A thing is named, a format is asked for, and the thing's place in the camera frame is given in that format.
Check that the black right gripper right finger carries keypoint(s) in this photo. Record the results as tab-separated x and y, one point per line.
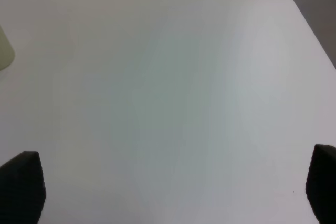
320	184

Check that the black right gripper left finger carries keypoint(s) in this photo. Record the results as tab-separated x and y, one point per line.
23	191

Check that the pale green plastic cup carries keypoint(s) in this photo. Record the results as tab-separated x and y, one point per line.
7	53

